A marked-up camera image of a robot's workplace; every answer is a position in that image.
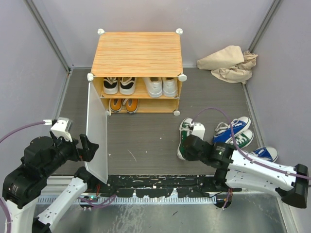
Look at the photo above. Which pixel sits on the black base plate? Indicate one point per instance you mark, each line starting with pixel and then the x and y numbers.
pixel 156 186

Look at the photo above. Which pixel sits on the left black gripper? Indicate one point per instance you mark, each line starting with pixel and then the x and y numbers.
pixel 89 148

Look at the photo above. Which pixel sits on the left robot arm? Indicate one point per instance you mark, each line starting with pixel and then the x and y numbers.
pixel 23 186

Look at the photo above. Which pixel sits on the beige cloth bag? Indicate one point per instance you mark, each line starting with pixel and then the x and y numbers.
pixel 230 64

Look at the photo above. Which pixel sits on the blue sneaker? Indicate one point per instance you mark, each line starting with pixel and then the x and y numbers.
pixel 225 132
pixel 266 153

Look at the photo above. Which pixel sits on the black white sneaker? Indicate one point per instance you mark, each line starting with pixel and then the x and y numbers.
pixel 110 85
pixel 127 85

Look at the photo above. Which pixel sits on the wooden shoe cabinet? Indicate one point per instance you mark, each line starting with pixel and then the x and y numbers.
pixel 138 55

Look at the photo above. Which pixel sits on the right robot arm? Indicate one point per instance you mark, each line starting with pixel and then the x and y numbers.
pixel 241 170

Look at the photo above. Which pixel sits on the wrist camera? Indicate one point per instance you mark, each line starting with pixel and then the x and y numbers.
pixel 197 129
pixel 61 128

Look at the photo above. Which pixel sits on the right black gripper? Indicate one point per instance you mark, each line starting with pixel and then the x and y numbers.
pixel 189 157

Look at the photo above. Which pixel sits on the white cable tray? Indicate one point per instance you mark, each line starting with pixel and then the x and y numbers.
pixel 173 199

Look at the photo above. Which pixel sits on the orange sneaker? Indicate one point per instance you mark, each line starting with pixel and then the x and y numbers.
pixel 114 106
pixel 131 105

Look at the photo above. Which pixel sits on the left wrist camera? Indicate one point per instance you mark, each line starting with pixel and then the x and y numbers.
pixel 61 128

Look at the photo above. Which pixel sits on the green sneaker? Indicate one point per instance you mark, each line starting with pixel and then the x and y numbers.
pixel 244 139
pixel 185 129

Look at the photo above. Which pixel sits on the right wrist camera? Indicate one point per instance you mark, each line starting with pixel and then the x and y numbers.
pixel 197 129

